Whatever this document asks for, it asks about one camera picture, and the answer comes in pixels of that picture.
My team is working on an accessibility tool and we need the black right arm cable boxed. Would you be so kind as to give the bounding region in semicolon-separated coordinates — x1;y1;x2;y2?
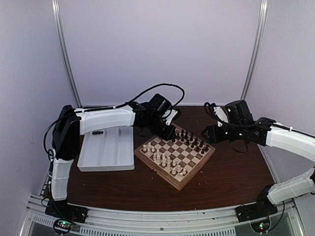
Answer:
204;102;271;153

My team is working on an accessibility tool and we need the left controller board with LEDs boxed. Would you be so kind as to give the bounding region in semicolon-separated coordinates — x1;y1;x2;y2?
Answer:
53;219;73;235

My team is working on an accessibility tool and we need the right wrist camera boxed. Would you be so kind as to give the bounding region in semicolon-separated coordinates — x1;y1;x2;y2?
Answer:
214;106;229;127

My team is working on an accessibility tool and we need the aluminium left corner post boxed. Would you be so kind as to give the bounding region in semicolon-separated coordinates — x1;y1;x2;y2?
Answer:
51;0;82;108

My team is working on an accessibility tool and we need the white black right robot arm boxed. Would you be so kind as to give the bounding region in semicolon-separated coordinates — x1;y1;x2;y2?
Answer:
201;100;315;217

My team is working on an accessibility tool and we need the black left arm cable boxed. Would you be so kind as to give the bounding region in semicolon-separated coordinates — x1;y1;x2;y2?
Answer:
43;83;186;158

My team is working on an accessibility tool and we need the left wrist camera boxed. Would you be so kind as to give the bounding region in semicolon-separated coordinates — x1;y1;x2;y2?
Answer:
163;109;181;125

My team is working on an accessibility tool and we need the aluminium front frame rail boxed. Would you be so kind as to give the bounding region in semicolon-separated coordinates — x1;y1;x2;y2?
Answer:
19;189;300;236

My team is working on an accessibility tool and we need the wooden chess board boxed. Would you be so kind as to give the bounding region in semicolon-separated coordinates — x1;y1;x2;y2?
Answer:
134;125;216;190

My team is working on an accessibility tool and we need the aluminium corner post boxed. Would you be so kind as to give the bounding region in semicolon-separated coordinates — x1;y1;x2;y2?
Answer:
241;0;268;100
51;0;82;108

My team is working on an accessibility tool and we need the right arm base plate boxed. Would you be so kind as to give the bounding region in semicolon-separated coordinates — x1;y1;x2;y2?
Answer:
235;202;278;222

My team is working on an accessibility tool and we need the aluminium right corner post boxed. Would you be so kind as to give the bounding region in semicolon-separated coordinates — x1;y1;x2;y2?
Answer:
241;0;268;100

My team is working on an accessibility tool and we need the controller board with leds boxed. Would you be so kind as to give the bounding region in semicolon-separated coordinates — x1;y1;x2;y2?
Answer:
53;219;73;235
251;218;271;234

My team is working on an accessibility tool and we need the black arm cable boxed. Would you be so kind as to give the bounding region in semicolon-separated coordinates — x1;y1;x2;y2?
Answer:
204;102;271;153
43;83;186;158

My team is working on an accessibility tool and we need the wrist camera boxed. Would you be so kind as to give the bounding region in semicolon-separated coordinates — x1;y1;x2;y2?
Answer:
214;106;229;127
163;109;181;125

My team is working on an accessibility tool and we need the white chess pieces group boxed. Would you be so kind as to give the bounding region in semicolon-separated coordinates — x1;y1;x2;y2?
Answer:
140;139;191;181

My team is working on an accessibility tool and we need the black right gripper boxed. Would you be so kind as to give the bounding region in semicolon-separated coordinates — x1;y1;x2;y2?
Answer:
201;123;245;144

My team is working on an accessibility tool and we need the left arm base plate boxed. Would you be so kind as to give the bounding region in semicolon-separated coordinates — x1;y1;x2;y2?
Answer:
45;205;88;223

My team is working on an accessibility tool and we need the pile of dark chess pieces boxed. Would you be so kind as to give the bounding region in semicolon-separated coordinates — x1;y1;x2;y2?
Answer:
92;131;103;135

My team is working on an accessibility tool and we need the white plastic sorting tray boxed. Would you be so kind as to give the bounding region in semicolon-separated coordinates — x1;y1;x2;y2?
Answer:
77;127;135;172

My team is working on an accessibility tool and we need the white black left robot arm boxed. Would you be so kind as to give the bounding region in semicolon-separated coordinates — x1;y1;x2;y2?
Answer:
48;93;180;218

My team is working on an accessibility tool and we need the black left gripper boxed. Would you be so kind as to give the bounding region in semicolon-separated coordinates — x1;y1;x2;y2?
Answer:
147;115;177;142

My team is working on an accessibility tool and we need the right controller board with LEDs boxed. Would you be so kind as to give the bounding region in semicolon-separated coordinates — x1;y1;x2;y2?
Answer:
251;218;271;234

